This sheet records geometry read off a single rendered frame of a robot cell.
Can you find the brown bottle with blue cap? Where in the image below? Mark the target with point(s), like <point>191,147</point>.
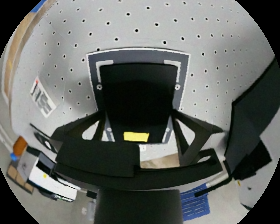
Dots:
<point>18,147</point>

